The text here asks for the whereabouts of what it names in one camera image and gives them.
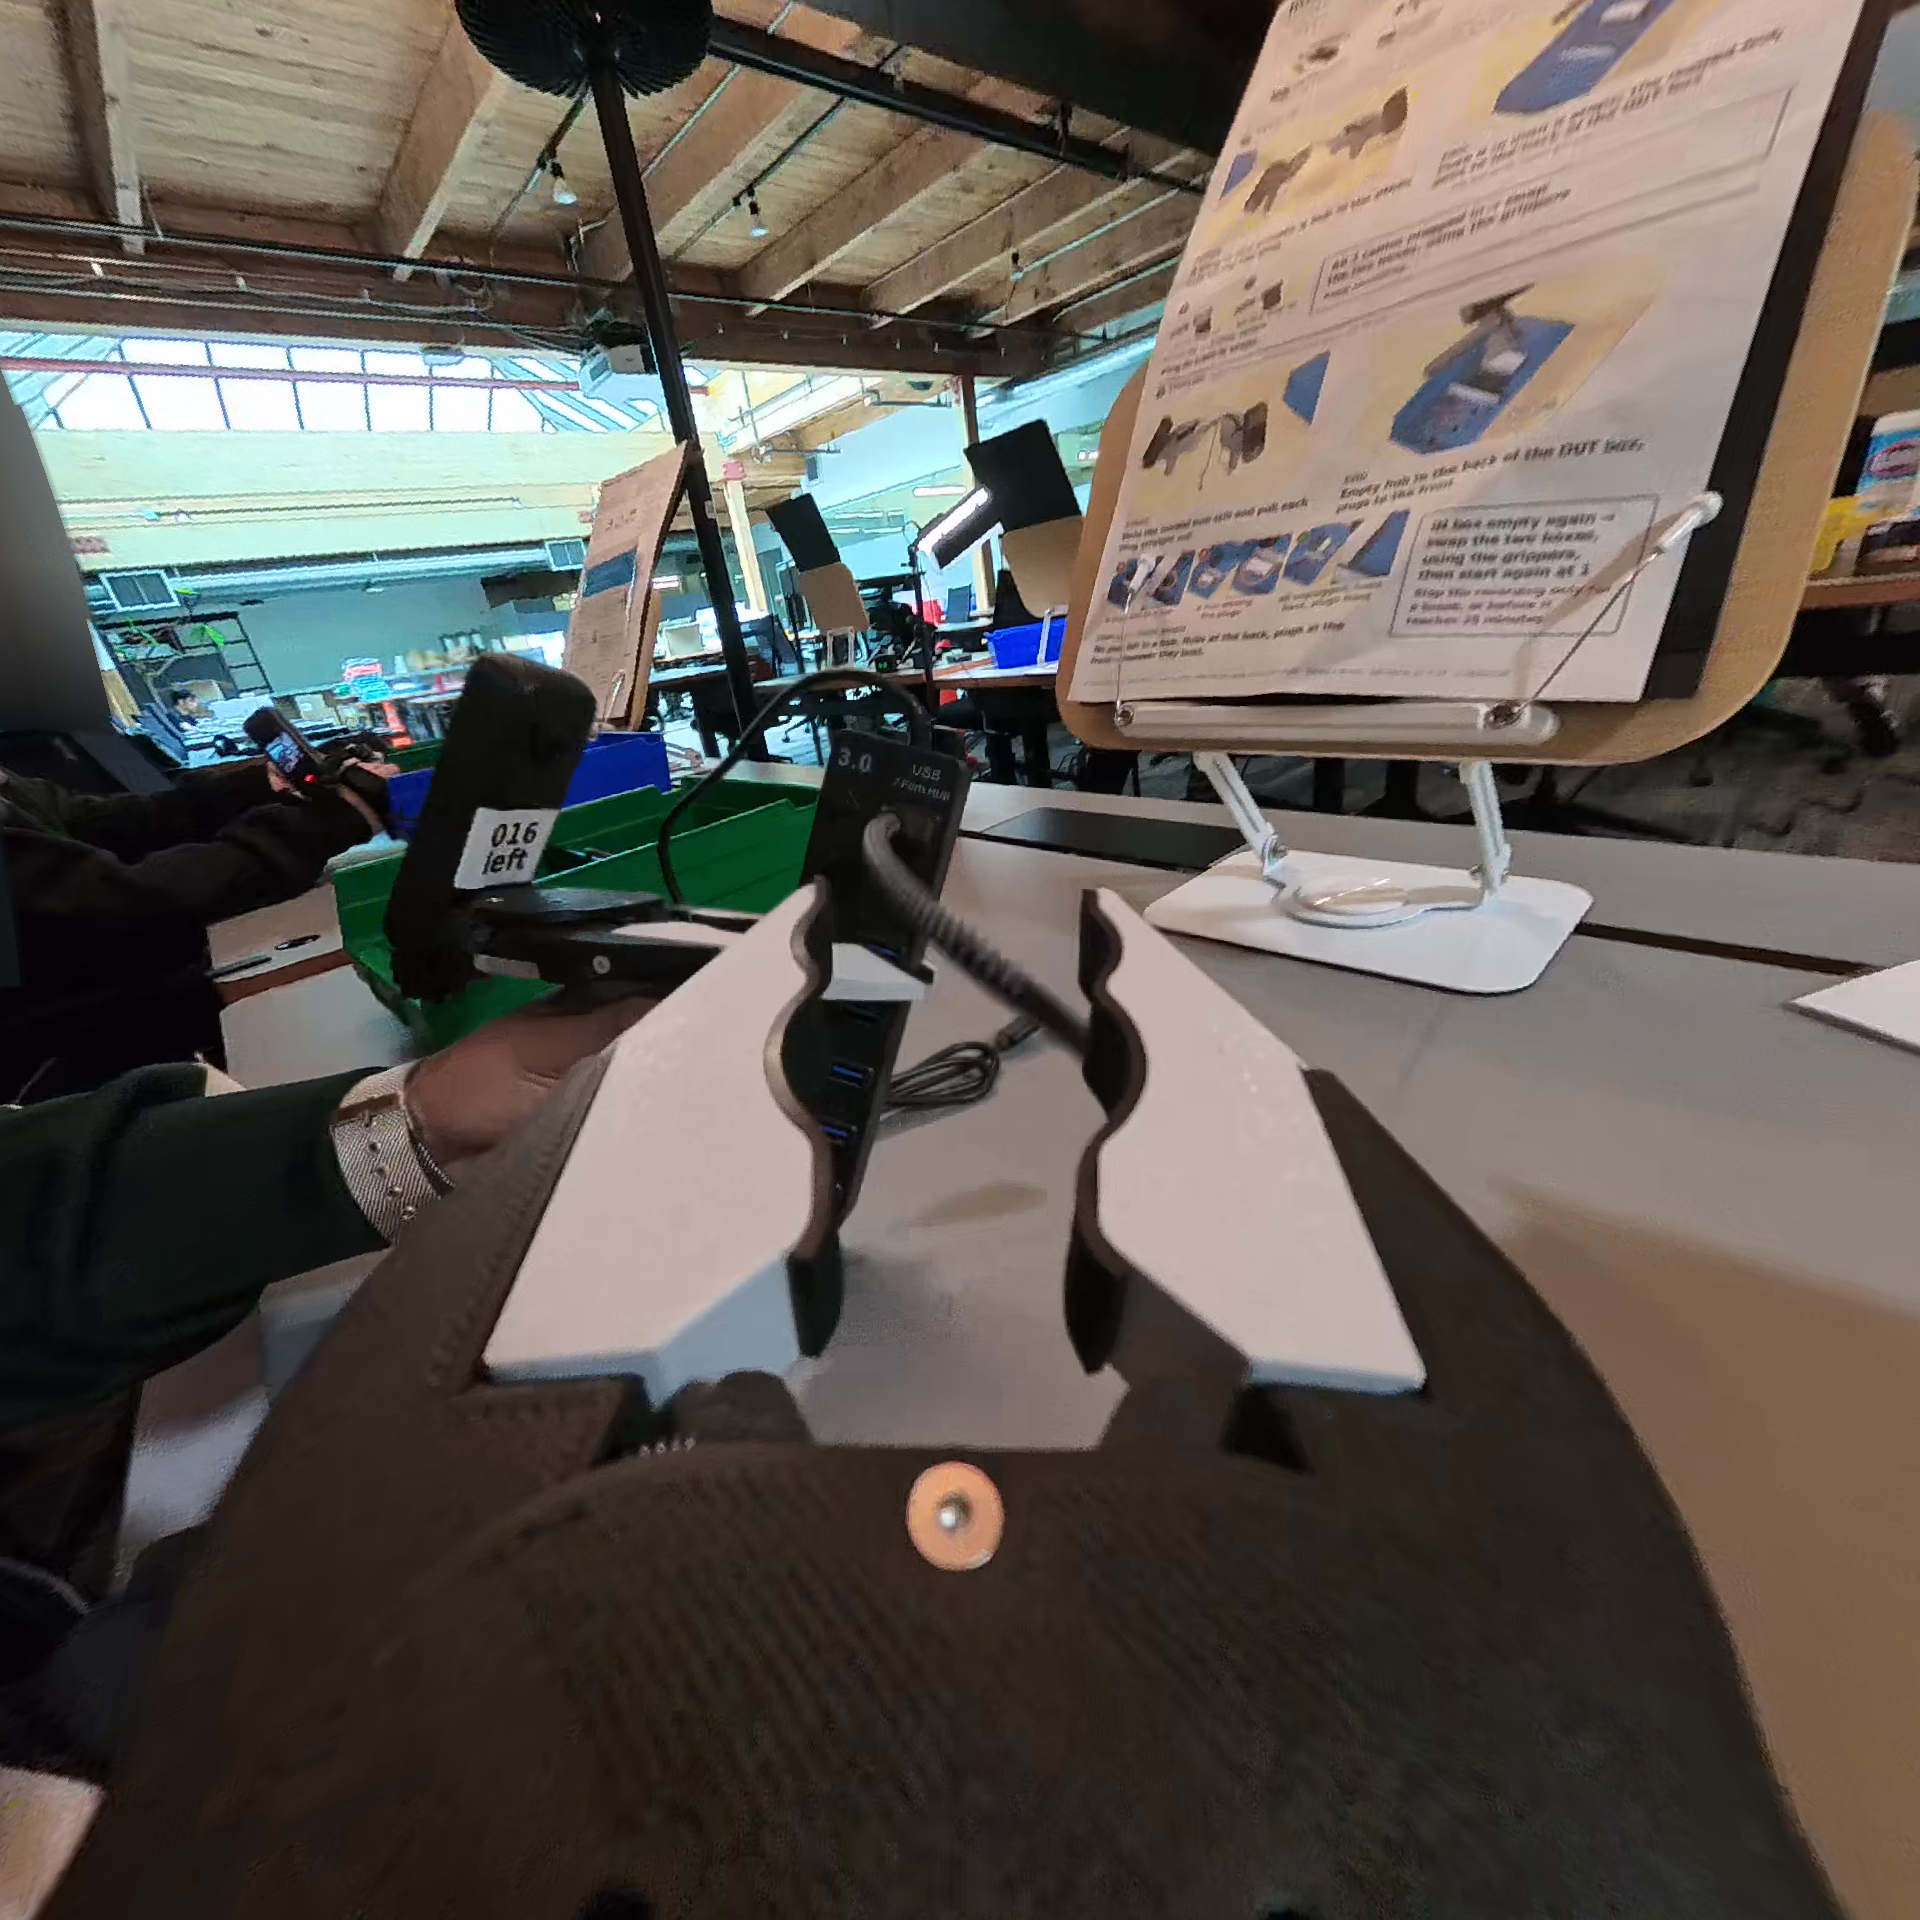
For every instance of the blue plastic bin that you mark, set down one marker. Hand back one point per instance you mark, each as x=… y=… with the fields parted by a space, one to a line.
x=616 y=764
x=1028 y=644

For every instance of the printed instruction sheet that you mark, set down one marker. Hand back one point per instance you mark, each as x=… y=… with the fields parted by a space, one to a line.
x=1500 y=375

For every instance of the white wipes canister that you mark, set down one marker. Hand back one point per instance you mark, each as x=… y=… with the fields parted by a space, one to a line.
x=1893 y=466

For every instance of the blue-striped clear plastic bag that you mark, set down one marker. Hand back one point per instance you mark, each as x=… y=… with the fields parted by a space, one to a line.
x=1861 y=1004

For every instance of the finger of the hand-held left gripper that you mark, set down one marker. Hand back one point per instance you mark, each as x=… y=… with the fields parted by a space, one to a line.
x=878 y=975

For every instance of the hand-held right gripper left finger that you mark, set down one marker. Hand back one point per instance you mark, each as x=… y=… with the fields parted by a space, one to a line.
x=661 y=1200

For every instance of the silver mesh wristwatch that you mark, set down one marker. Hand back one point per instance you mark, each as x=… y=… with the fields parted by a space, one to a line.
x=390 y=1155

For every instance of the black multi-port USB hub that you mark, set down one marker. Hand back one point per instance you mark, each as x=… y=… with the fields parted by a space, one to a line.
x=901 y=781

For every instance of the black rectangular desk plate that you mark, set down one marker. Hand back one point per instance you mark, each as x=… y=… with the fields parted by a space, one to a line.
x=1109 y=837

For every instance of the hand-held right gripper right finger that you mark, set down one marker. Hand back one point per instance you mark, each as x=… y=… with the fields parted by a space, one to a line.
x=1260 y=1215

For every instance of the green plastic bin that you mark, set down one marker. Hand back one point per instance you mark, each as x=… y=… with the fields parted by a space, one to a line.
x=721 y=863

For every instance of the cardboard-backed instruction sheet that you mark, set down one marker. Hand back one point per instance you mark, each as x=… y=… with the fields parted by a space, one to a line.
x=622 y=586

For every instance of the person's left hand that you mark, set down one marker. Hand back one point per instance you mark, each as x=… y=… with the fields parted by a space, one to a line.
x=511 y=1074

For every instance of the instruction sheet on stand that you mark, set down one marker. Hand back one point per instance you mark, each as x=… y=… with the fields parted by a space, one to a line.
x=1799 y=452

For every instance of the grey desk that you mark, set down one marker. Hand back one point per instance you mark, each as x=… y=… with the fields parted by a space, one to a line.
x=1500 y=1126

